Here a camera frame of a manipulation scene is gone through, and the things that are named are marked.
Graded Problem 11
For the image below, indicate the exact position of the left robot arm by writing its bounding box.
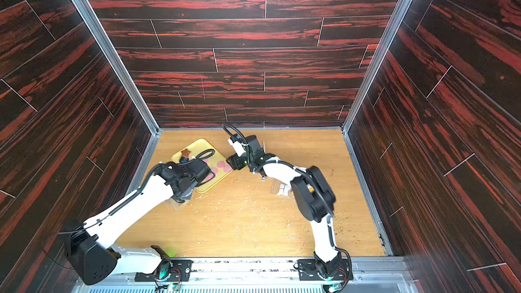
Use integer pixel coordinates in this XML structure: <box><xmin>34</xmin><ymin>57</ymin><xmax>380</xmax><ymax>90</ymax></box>
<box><xmin>62</xmin><ymin>149</ymin><xmax>216</xmax><ymax>286</ymax></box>

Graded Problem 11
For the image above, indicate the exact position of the brown star cookie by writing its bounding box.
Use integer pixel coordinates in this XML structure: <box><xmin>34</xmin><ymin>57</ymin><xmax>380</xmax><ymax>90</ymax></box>
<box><xmin>180</xmin><ymin>149</ymin><xmax>191</xmax><ymax>159</ymax></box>

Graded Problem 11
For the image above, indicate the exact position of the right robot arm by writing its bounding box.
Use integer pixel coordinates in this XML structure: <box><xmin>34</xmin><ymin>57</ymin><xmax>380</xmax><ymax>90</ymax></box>
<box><xmin>222</xmin><ymin>123</ymin><xmax>353</xmax><ymax>283</ymax></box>

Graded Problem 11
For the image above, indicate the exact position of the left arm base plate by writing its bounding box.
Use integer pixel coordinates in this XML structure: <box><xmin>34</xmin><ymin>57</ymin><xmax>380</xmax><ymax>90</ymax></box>
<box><xmin>134</xmin><ymin>259</ymin><xmax>193</xmax><ymax>284</ymax></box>

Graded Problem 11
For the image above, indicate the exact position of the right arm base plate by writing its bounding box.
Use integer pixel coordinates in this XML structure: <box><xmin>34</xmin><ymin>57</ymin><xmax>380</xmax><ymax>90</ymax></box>
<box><xmin>293</xmin><ymin>258</ymin><xmax>349</xmax><ymax>282</ymax></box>

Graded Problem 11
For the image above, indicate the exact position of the yellow tray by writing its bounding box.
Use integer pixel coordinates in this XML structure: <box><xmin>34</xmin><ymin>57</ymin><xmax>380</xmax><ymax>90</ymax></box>
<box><xmin>171</xmin><ymin>138</ymin><xmax>232</xmax><ymax>193</ymax></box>

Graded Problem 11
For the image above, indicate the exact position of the clear resealable bag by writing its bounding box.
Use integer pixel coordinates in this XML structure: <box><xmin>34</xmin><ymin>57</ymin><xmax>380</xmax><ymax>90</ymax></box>
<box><xmin>270</xmin><ymin>179</ymin><xmax>294</xmax><ymax>198</ymax></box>
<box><xmin>168</xmin><ymin>193</ymin><xmax>192</xmax><ymax>211</ymax></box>

